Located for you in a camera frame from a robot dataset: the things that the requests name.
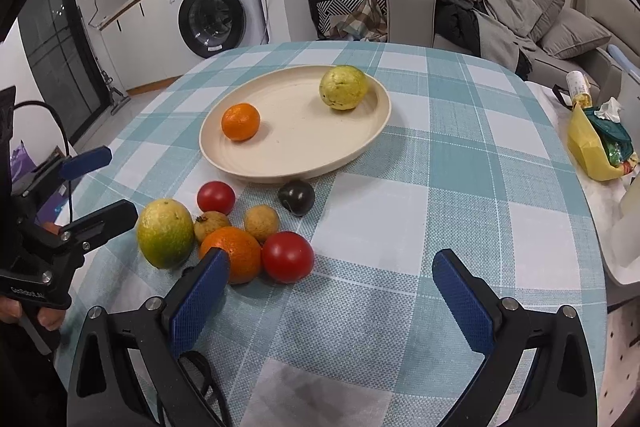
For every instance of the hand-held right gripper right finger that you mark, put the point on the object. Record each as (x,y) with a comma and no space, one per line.
(462,307)

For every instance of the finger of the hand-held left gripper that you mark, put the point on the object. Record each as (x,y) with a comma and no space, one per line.
(102,221)
(85,161)

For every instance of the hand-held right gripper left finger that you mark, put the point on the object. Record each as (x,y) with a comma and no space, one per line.
(200,302)

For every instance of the smooth green-yellow guava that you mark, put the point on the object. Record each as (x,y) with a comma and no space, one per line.
(165,232)

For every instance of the orange tangerine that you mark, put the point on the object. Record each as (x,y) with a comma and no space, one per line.
(241,122)
(242,252)

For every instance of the brown round longan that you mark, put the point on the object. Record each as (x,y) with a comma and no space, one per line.
(261,222)
(210,226)

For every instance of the large red tomato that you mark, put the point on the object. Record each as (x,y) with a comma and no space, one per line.
(287,257)

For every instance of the small red tomato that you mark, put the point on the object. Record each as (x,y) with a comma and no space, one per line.
(216,197)

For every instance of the dark purple plum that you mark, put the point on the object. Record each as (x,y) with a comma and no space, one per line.
(296,198)

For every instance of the cream round plate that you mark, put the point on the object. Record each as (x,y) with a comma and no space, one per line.
(295,132)

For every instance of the person's left hand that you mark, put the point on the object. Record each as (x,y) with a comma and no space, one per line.
(49,319)

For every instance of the purple bag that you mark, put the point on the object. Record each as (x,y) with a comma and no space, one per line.
(22,159)

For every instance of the white kitchen counter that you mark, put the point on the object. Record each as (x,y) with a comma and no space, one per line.
(135,37)

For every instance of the teal checked tablecloth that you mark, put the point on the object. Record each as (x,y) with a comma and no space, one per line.
(450,157)

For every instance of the white washing machine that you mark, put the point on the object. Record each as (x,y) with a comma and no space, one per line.
(220,22)

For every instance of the yellow plastic bag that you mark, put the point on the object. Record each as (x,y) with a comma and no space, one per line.
(587,147)

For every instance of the white crumpled tissue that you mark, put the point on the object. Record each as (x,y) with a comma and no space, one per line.
(609,109)

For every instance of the paper wrapped roll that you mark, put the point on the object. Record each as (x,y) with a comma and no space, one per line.
(579,87)

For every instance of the bumpy yellow guava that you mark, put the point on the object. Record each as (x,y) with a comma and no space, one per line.
(342,88)

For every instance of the black striped chair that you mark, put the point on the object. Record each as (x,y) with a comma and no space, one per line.
(325,9)

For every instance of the grey pillow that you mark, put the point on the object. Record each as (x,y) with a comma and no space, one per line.
(575,32)
(537,2)

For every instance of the grey sofa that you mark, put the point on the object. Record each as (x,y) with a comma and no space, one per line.
(410,12)

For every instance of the pile of dark clothes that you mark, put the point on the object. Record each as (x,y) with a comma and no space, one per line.
(450,7)

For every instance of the plaid cloth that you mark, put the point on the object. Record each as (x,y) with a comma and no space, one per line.
(365,19)

